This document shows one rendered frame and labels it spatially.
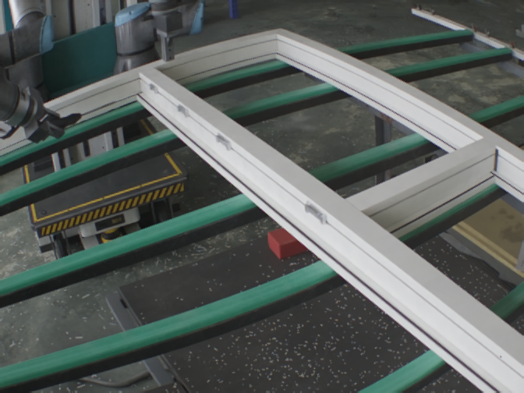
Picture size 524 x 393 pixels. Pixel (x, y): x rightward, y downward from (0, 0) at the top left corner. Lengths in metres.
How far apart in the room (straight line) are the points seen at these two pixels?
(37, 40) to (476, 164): 0.96
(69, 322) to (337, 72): 1.33
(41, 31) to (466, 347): 1.06
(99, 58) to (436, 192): 1.58
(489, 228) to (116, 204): 1.38
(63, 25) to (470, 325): 1.99
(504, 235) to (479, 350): 0.72
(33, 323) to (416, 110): 1.62
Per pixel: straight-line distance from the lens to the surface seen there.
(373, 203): 1.02
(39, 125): 1.37
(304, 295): 0.99
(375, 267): 0.94
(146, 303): 1.41
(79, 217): 2.32
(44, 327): 2.34
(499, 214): 1.57
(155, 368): 1.29
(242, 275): 1.45
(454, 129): 1.33
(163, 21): 1.64
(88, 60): 2.39
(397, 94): 1.46
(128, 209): 2.35
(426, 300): 0.86
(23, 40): 1.35
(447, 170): 1.12
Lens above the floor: 1.48
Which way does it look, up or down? 31 degrees down
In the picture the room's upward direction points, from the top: 5 degrees counter-clockwise
